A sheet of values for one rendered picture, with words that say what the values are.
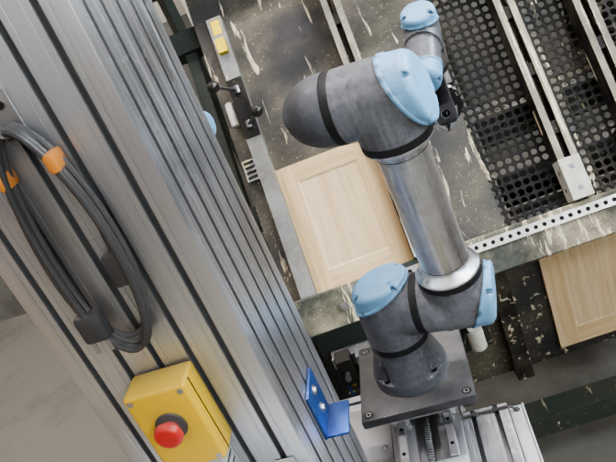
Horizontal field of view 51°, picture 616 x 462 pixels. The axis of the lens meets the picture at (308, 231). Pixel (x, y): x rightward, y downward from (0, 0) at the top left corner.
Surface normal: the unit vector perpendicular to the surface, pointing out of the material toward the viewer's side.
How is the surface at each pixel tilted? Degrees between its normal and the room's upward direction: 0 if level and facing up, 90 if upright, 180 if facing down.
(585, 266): 90
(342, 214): 57
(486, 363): 90
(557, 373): 0
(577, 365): 0
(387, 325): 90
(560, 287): 90
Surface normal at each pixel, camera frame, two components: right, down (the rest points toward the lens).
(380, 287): -0.47, -0.80
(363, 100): -0.36, 0.26
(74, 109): -0.04, 0.47
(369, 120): -0.23, 0.68
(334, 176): -0.16, -0.08
